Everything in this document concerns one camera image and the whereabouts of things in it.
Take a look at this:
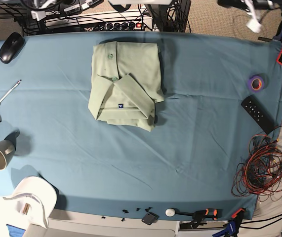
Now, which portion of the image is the grey ceramic mug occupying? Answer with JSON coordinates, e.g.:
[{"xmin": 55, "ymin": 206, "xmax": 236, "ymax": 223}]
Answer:
[{"xmin": 0, "ymin": 140, "xmax": 16, "ymax": 170}]

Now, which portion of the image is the red black wire bundle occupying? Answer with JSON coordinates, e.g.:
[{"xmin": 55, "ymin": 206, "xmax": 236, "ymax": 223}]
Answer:
[{"xmin": 231, "ymin": 122, "xmax": 282, "ymax": 203}]

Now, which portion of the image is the black computer mouse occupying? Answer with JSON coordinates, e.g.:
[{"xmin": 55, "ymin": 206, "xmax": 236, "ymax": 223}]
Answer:
[{"xmin": 0, "ymin": 32, "xmax": 25, "ymax": 64}]

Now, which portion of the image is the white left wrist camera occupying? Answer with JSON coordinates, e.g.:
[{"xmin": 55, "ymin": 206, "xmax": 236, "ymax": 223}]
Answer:
[{"xmin": 246, "ymin": 19, "xmax": 262, "ymax": 33}]

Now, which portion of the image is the white round puck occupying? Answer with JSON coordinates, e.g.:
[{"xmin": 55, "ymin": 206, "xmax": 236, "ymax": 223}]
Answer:
[{"xmin": 165, "ymin": 208, "xmax": 176, "ymax": 217}]

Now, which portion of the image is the white power strip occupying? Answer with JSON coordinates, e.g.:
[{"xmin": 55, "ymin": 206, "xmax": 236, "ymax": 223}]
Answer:
[{"xmin": 86, "ymin": 21, "xmax": 152, "ymax": 32}]

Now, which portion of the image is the blue black clamp bottom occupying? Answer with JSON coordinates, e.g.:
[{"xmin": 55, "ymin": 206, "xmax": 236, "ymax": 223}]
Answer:
[{"xmin": 212, "ymin": 208, "xmax": 245, "ymax": 237}]

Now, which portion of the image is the white baseball cap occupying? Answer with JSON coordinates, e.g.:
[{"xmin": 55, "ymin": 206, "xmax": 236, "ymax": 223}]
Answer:
[{"xmin": 2, "ymin": 176, "xmax": 57, "ymax": 229}]

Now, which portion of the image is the blue table cloth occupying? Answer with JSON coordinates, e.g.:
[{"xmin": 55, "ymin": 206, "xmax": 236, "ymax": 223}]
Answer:
[{"xmin": 0, "ymin": 32, "xmax": 282, "ymax": 219}]

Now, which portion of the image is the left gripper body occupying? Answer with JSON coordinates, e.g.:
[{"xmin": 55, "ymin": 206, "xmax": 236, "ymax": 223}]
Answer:
[{"xmin": 241, "ymin": 0, "xmax": 274, "ymax": 21}]

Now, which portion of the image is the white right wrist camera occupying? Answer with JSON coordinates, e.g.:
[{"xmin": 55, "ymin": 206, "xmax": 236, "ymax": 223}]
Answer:
[{"xmin": 31, "ymin": 10, "xmax": 46, "ymax": 21}]

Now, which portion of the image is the black orange bar clamp bottom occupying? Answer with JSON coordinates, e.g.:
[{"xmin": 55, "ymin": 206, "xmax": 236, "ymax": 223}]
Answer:
[{"xmin": 175, "ymin": 209, "xmax": 218, "ymax": 222}]

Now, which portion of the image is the purple tape roll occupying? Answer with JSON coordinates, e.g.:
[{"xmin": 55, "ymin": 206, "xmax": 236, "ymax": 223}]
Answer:
[{"xmin": 247, "ymin": 75, "xmax": 265, "ymax": 92}]

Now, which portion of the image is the black square plate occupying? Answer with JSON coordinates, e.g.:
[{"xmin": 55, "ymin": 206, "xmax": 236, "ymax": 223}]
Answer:
[{"xmin": 141, "ymin": 212, "xmax": 159, "ymax": 226}]

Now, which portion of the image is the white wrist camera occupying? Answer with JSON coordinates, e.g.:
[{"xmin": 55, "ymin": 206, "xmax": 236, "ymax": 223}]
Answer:
[
  {"xmin": 31, "ymin": 10, "xmax": 46, "ymax": 21},
  {"xmin": 246, "ymin": 19, "xmax": 262, "ymax": 33}
]

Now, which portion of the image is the black remote control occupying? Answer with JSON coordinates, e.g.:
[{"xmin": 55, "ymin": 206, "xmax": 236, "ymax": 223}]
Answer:
[{"xmin": 241, "ymin": 95, "xmax": 275, "ymax": 135}]

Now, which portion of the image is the light green T-shirt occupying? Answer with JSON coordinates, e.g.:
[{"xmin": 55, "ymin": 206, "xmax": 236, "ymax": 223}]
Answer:
[{"xmin": 88, "ymin": 41, "xmax": 164, "ymax": 131}]

